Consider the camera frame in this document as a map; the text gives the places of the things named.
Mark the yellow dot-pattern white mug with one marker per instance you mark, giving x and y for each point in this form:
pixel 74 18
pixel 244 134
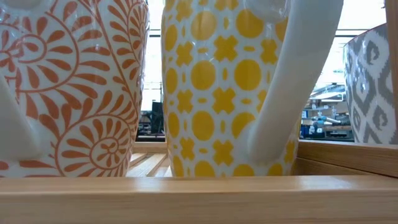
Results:
pixel 217 93

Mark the orange leaf-pattern white mug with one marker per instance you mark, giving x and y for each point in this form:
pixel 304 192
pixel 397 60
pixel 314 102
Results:
pixel 77 93

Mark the grey ikat-pattern white mug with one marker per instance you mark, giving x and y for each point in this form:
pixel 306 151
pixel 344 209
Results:
pixel 373 93

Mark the black computer monitor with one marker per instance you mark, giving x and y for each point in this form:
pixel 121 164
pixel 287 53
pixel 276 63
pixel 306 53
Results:
pixel 157 113

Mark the light wooden slatted tray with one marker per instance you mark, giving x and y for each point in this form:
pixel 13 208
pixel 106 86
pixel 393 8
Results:
pixel 199 199

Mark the cluttered background work table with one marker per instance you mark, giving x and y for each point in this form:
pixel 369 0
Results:
pixel 326 121

